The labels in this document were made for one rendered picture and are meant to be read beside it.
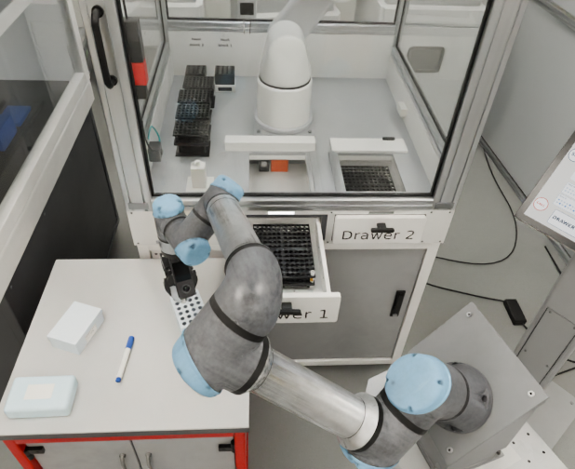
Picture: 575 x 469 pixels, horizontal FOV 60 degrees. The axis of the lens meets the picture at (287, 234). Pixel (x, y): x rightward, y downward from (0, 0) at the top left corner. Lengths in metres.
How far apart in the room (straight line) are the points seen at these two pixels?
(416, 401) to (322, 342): 1.14
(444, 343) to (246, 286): 0.61
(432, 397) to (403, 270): 0.88
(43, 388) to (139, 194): 0.58
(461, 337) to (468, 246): 1.80
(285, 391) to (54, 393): 0.67
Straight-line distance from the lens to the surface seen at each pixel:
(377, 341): 2.17
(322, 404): 0.97
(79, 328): 1.50
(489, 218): 3.28
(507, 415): 1.21
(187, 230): 1.18
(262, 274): 0.83
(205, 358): 0.85
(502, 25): 1.39
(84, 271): 1.71
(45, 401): 1.41
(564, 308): 1.95
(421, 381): 1.03
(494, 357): 1.23
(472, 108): 1.47
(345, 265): 1.77
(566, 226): 1.68
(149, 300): 1.58
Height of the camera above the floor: 1.95
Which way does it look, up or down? 43 degrees down
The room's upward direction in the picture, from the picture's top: 3 degrees clockwise
